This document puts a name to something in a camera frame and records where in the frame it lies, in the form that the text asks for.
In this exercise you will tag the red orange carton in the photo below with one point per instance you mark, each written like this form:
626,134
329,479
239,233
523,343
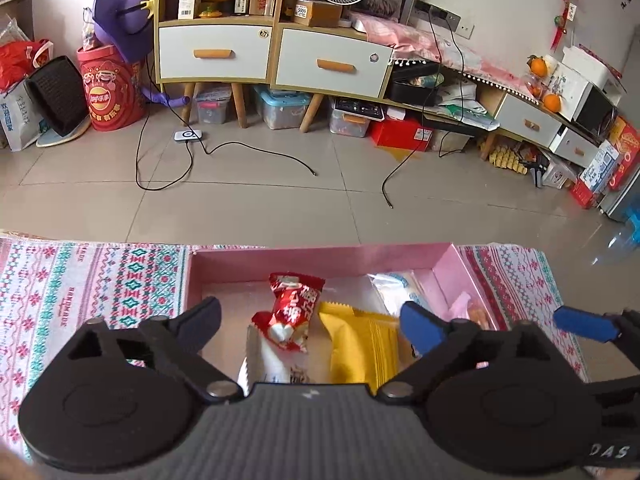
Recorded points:
625,150

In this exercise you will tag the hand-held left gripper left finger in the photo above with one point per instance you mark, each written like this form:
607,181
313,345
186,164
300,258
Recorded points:
202,317

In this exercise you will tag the white cabinet drawer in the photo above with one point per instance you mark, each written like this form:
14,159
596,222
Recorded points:
330,45
215,37

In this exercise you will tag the purple plush toy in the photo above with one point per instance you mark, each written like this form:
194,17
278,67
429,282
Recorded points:
120,5

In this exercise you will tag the white foam box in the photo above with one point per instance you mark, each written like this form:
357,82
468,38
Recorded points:
590,62

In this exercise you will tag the white printed box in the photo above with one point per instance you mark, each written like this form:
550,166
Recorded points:
557,175

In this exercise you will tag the pink cardboard box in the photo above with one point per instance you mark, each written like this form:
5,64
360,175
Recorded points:
300,260

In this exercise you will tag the orange printed box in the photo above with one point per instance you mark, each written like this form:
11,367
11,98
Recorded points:
262,4

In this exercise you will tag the stack of papers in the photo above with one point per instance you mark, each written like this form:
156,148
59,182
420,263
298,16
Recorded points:
460,105

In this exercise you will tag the clear storage box orange latch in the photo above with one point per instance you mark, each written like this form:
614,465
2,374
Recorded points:
350,125

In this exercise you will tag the red hanging ornament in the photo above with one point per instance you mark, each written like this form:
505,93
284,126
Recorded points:
567,15

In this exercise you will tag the white barcode box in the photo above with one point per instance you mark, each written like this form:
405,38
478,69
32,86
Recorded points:
189,2

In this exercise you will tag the pink clear snack packet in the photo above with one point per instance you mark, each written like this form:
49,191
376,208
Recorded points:
467,310

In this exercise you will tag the beige cardboard box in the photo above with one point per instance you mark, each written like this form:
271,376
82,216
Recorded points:
450,142

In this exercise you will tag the white oval board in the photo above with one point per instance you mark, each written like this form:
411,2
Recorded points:
65,139

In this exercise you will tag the white microwave oven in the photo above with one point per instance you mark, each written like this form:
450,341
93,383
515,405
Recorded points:
595,110

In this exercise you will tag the grey appliance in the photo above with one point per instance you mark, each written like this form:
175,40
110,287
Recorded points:
625,200

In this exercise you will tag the red cylindrical tub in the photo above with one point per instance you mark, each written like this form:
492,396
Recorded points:
110,95

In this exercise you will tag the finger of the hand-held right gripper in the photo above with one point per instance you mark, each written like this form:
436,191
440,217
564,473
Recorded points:
580,320

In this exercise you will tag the clear plastic snack packet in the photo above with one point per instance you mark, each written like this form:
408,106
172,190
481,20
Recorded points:
395,285

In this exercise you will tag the red plastic bag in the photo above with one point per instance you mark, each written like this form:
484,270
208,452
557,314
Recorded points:
17,62

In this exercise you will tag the clear storage box blue lid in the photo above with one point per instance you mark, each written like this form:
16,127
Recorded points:
280,112

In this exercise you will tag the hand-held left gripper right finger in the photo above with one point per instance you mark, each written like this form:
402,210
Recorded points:
422,325

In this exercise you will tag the white paper bag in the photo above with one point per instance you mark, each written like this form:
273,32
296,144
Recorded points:
20,120

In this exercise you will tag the clear bag of oranges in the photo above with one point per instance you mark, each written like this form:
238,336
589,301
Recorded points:
535,89

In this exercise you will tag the small white stand drawer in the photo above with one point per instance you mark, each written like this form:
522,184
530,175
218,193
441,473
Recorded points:
572,147

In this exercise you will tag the orange fruit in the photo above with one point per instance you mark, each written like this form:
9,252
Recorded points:
539,66
552,102

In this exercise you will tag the red cardboard box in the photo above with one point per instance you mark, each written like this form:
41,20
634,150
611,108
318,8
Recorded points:
395,135

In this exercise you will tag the pink cloth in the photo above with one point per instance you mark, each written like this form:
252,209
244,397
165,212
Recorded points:
400,35

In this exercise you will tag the row of yellow cartons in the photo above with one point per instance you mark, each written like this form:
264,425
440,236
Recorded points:
507,160

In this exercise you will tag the black woven basket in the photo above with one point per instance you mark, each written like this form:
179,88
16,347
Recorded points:
57,92

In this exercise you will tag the wall power outlet strip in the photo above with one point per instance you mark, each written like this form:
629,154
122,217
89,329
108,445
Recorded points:
440,15

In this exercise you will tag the silver white snack packet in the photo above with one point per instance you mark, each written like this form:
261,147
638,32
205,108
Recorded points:
265,365

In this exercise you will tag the patterned woven mat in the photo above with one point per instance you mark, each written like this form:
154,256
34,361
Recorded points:
100,280

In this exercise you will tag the large yellow snack packet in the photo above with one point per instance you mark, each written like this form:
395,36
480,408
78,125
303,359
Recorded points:
355,345

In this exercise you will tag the small brown cardboard box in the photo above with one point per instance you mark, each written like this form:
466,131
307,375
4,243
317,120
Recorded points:
320,14

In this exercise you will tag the blue white carton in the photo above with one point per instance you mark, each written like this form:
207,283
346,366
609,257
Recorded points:
597,167

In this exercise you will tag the red snack packet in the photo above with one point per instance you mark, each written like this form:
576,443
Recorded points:
287,310

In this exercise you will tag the low wooden stand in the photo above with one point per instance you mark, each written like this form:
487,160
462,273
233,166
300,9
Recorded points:
495,105

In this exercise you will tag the small red box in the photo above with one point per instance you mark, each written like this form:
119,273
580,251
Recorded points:
584,194

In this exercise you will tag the wooden shelf cabinet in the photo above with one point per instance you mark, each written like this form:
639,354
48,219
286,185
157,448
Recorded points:
274,60

